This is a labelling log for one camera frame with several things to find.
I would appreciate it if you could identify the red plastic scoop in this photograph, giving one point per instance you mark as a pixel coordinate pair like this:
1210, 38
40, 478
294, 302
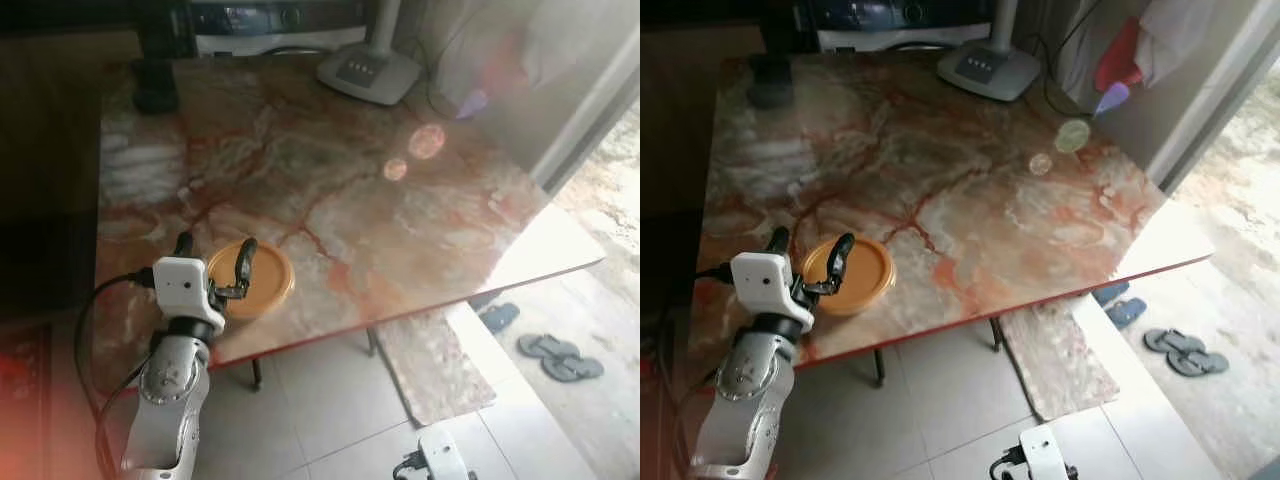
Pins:
505, 65
1120, 60

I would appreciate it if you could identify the grey sandal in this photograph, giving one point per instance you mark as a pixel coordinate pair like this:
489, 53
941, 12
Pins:
1173, 341
543, 346
572, 368
1197, 363

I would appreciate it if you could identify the blue slipper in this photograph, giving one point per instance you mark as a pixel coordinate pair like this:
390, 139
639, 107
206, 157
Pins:
1110, 293
499, 318
1127, 313

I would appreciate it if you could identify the beige patterned doormat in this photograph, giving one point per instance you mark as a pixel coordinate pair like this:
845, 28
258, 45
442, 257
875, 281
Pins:
1060, 360
435, 365

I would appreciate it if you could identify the red patterned rug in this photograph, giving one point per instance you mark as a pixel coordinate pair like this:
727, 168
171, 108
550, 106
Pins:
22, 385

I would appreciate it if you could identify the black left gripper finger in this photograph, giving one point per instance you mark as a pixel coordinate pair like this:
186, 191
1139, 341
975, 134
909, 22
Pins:
841, 258
184, 246
778, 241
246, 262

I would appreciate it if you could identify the red marble pattern table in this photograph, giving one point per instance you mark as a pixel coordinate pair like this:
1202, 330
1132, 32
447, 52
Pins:
950, 180
350, 180

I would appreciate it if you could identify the round orange lidded container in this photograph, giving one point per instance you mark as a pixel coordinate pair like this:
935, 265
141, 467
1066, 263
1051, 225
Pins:
268, 285
868, 278

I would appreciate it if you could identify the white hanging cloth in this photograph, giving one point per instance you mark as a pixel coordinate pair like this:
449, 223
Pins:
570, 40
1190, 35

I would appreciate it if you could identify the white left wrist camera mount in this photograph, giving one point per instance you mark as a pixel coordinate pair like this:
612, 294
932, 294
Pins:
180, 288
760, 284

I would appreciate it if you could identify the grey standing fan base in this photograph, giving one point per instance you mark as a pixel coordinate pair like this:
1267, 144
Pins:
988, 68
368, 72

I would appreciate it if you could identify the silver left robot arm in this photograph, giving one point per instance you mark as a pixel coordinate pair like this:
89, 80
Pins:
165, 400
745, 395

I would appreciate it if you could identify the white and blue washing machine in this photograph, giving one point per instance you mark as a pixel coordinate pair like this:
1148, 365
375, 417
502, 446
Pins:
890, 22
275, 25

